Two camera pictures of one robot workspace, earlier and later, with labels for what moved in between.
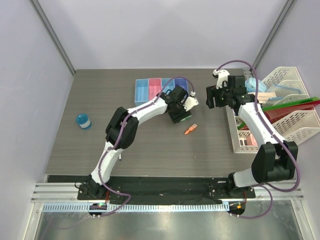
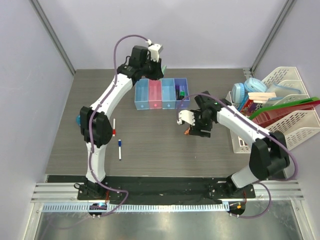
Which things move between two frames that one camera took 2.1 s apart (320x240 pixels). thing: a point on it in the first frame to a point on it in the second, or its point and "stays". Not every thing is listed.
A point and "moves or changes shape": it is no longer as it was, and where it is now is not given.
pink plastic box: [154, 87] stays
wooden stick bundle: [263, 97] stays
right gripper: [212, 92] to [196, 130]
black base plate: [164, 188] stays
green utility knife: [186, 118] moves or changes shape
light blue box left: [141, 92] stays
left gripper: [176, 118] to [158, 73]
